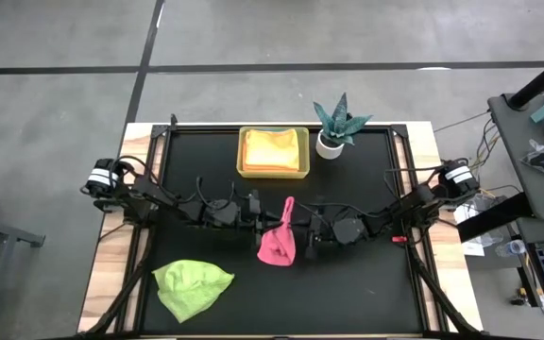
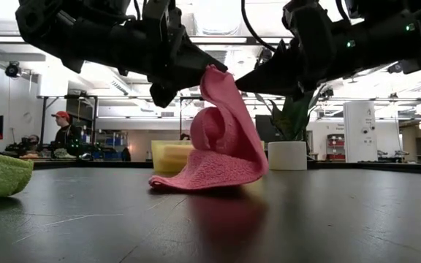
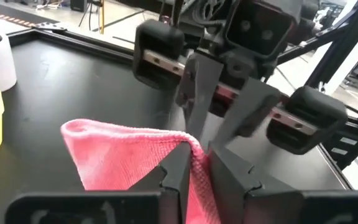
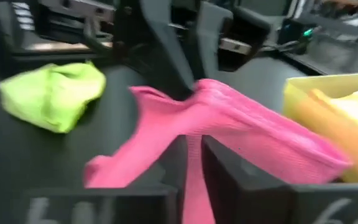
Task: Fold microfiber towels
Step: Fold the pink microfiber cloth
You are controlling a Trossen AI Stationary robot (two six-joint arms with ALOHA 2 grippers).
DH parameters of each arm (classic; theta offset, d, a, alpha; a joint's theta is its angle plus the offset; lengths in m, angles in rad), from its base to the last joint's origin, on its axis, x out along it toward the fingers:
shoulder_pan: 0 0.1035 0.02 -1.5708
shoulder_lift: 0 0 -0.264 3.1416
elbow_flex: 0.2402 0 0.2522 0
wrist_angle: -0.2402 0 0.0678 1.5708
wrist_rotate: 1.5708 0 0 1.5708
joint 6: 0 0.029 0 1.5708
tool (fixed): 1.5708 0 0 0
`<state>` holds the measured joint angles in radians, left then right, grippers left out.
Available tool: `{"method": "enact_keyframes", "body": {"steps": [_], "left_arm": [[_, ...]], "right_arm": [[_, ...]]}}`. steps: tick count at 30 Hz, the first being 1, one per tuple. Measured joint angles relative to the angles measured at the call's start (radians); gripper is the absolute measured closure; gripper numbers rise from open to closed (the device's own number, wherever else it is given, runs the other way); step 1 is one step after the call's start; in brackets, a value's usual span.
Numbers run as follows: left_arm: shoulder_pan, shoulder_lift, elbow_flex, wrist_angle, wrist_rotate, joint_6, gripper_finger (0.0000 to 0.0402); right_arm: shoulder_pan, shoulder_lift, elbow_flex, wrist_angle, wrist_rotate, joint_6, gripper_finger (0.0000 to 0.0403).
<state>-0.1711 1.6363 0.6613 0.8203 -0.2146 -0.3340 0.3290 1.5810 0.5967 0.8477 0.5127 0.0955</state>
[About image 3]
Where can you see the pink microfiber towel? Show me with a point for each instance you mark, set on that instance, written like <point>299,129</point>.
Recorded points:
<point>120,155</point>

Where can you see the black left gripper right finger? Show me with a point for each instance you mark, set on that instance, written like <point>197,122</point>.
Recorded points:
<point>275,208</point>

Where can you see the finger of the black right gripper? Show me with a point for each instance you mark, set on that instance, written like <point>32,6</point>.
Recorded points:
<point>200,87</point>
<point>253,105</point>

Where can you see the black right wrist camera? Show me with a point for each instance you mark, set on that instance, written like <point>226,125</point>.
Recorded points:
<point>256,28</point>

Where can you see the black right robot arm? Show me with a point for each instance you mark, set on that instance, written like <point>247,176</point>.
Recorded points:
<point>306,21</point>

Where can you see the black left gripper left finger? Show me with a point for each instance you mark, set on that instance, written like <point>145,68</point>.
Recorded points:
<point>104,208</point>

